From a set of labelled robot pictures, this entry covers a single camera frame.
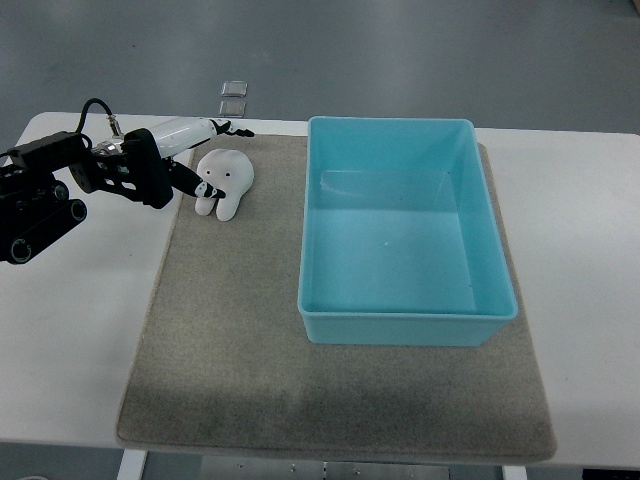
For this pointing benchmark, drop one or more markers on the black white robot left hand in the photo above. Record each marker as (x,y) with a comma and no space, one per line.
(140,165)

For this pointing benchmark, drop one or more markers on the white tooth-shaped plush toy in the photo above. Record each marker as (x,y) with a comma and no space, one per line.
(229,171)

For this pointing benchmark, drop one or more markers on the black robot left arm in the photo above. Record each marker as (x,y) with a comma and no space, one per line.
(36,207)

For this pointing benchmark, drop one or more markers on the blue plastic box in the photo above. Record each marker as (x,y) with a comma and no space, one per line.
(401,243)

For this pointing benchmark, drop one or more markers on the lower floor socket plate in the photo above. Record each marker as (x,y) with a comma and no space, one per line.
(232,108)

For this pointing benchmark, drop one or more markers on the floor socket plate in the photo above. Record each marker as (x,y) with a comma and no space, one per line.
(234,88)
(232,108)

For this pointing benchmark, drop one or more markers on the upper floor socket plate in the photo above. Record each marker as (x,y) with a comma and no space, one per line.
(234,88)

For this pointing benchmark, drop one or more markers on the grey felt mat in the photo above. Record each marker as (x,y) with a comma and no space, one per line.
(224,365)

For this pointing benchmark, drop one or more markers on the white table leg left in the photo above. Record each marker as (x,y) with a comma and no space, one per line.
(132,465)

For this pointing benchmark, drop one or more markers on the white table leg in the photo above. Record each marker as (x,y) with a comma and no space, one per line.
(132,465)
(511,472)

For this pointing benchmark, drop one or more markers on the metal table crossbar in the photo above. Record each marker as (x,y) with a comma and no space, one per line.
(256,468)

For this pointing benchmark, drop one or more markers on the white table leg right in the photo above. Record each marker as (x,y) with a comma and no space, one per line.
(511,472)

